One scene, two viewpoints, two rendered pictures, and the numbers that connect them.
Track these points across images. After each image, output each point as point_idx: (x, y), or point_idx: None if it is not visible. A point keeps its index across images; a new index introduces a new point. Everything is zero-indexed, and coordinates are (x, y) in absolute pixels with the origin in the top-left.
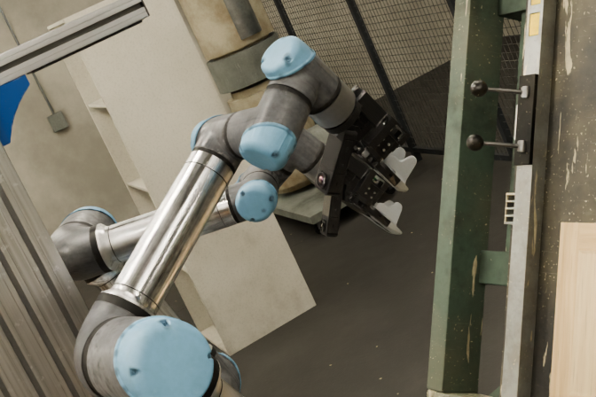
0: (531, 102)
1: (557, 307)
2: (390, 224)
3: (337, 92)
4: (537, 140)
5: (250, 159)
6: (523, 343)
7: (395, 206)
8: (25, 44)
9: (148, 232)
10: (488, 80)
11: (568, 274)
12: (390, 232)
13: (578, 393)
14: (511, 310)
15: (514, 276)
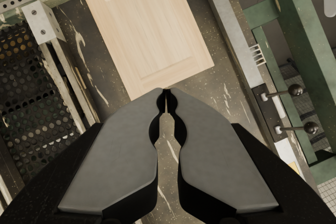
0: (269, 125)
1: (192, 18)
2: None
3: None
4: (255, 103)
5: None
6: None
7: (333, 11)
8: None
9: None
10: (324, 116)
11: (193, 40)
12: None
13: None
14: None
15: (230, 18)
